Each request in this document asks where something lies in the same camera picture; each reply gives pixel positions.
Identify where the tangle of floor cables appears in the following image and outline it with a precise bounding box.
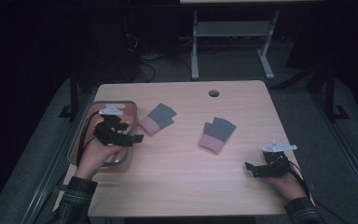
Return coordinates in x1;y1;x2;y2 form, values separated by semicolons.
127;32;194;84

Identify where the black metal post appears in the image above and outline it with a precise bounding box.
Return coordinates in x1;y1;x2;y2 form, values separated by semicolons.
324;62;351;121
59;69;79;119

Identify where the person's right hand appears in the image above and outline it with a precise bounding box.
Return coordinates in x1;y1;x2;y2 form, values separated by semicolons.
268;170;308;201

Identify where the person's left hand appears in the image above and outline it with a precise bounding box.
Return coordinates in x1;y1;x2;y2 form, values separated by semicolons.
75;136;126;181

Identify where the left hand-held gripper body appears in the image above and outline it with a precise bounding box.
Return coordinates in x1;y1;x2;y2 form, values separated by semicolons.
92;105;134;147

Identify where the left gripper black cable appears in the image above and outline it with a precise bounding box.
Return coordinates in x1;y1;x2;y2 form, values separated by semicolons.
76;110;102;166

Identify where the grey and pink glove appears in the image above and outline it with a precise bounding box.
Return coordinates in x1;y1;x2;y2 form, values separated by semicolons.
198;117;238;155
139;103;178;136

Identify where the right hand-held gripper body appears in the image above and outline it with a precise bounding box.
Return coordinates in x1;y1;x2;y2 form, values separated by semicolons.
252;140;298;179

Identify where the orange box with grey rim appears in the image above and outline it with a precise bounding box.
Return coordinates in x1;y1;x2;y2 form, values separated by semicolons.
67;99;139;174

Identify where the grey metal stand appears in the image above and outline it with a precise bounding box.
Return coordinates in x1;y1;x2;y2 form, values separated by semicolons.
190;8;282;81

